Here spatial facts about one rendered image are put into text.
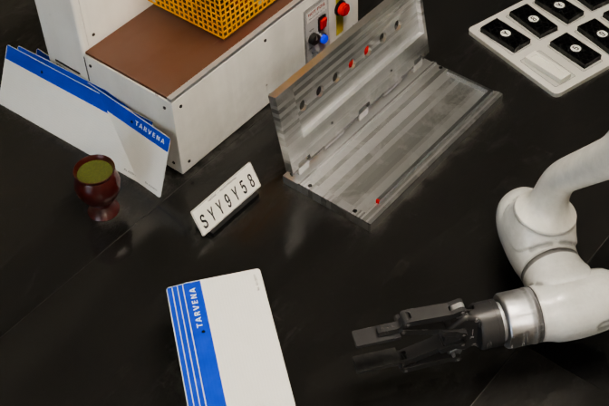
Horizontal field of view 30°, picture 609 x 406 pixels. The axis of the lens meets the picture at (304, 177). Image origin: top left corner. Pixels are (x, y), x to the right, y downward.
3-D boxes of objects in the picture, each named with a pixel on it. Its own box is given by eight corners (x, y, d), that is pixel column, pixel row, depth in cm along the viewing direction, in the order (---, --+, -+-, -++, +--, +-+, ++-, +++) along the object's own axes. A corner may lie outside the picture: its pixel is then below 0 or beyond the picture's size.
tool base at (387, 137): (370, 232, 205) (370, 218, 203) (283, 182, 215) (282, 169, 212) (502, 101, 228) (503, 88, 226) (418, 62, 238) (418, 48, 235)
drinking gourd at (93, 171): (114, 188, 216) (104, 145, 208) (134, 215, 211) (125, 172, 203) (73, 206, 213) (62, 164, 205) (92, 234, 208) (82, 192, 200)
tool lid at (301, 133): (275, 98, 200) (267, 95, 201) (294, 179, 212) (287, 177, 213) (420, -22, 223) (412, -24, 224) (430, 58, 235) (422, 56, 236)
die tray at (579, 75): (555, 99, 229) (555, 95, 228) (466, 33, 244) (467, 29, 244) (691, 22, 244) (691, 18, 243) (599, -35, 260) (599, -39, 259)
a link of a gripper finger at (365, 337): (401, 340, 173) (401, 336, 172) (356, 349, 172) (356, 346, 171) (395, 324, 175) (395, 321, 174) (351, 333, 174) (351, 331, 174)
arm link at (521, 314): (540, 354, 179) (504, 362, 178) (519, 310, 185) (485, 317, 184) (546, 319, 172) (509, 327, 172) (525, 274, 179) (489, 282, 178)
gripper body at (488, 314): (509, 323, 173) (450, 336, 171) (504, 356, 179) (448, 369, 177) (492, 286, 178) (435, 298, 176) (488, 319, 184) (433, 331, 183)
